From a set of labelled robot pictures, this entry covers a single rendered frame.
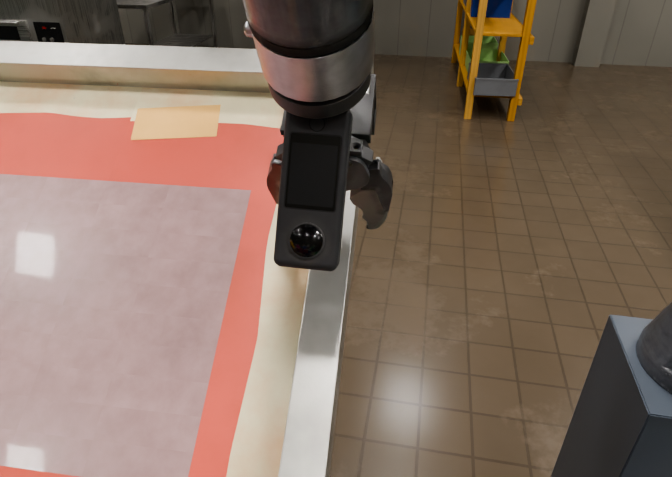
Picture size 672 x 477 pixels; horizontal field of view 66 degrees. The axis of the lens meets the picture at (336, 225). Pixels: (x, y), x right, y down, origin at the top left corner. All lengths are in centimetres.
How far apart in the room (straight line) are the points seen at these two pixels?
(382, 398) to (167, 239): 174
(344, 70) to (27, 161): 49
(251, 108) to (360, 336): 192
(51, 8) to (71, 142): 422
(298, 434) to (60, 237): 34
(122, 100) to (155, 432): 40
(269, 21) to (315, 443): 32
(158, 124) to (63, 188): 13
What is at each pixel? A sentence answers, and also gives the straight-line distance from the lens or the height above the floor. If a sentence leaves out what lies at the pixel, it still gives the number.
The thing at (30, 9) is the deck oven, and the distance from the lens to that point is 502.
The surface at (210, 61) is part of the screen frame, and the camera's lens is 67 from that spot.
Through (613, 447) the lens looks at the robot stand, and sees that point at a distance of 84.
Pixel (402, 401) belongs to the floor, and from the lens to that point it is 223.
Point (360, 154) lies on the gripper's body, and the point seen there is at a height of 154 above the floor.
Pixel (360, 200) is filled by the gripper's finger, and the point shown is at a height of 148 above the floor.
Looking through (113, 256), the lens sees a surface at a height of 139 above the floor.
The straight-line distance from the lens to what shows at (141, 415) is 53.
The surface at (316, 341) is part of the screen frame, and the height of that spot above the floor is 138.
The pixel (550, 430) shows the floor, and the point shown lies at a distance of 228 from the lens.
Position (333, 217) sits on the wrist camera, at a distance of 36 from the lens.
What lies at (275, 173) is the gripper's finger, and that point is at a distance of 43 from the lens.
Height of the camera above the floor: 170
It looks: 31 degrees down
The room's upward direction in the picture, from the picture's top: straight up
